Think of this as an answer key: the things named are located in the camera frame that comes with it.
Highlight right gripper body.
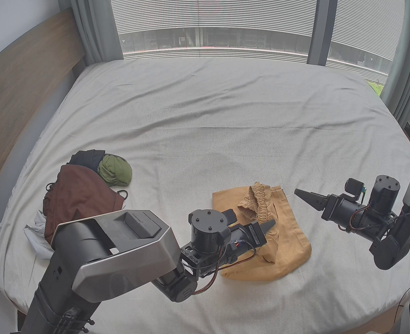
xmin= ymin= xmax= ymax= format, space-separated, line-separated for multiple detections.
xmin=321 ymin=193 xmax=363 ymax=229

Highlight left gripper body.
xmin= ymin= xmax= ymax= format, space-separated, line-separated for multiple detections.
xmin=227 ymin=222 xmax=268 ymax=261

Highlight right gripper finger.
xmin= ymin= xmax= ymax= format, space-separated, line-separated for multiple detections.
xmin=304 ymin=198 xmax=326 ymax=212
xmin=294 ymin=188 xmax=328 ymax=203

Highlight tan drawstring shorts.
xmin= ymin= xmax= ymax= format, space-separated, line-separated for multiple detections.
xmin=212 ymin=182 xmax=312 ymax=282

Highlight bed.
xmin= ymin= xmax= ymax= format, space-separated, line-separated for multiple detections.
xmin=0 ymin=7 xmax=410 ymax=334

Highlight green garment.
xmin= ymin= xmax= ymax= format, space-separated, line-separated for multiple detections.
xmin=98 ymin=154 xmax=133 ymax=188

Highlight brown waffle garment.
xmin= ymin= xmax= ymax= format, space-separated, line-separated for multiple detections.
xmin=43 ymin=164 xmax=128 ymax=241

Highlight grey-green curtain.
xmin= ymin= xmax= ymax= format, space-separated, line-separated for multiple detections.
xmin=55 ymin=0 xmax=125 ymax=67
xmin=379 ymin=0 xmax=410 ymax=128

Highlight black garment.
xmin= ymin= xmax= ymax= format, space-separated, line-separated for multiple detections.
xmin=68 ymin=150 xmax=106 ymax=173

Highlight window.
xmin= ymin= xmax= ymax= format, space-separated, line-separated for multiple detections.
xmin=107 ymin=0 xmax=409 ymax=83

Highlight white garment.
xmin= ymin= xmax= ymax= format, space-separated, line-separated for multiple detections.
xmin=23 ymin=210 xmax=56 ymax=259

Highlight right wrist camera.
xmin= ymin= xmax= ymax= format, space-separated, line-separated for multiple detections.
xmin=344 ymin=178 xmax=364 ymax=201

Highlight black cable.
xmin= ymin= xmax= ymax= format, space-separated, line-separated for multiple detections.
xmin=396 ymin=278 xmax=410 ymax=328

